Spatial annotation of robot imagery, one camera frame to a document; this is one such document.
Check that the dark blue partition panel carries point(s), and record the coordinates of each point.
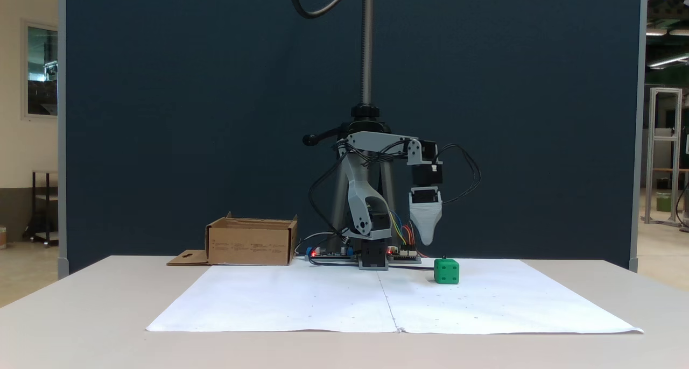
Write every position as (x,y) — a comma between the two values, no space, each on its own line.
(188,116)

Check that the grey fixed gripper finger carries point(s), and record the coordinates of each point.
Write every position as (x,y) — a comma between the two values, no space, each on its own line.
(426,218)

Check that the wall window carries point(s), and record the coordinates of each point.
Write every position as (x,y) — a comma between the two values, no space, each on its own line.
(43,70)

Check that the brown cardboard box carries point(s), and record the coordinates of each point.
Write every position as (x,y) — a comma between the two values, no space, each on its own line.
(250,248)

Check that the green die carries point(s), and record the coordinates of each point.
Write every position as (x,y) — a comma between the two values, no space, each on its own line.
(447,271)

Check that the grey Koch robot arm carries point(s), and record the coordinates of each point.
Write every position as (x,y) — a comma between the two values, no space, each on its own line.
(358,197)

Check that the black camera tripod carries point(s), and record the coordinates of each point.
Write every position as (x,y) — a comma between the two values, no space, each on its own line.
(367,62)

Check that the black shelf cart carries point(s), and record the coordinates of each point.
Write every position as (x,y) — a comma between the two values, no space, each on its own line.
(46,197)

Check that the green bin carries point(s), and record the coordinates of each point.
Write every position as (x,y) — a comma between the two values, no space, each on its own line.
(663,202)

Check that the white paper sheet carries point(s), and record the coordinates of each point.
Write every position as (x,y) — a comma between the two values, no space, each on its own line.
(301,299)

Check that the blue circuit board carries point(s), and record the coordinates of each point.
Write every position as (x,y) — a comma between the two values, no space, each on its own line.
(328,255)

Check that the aluminium profile frame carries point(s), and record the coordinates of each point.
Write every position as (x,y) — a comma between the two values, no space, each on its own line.
(652,154)

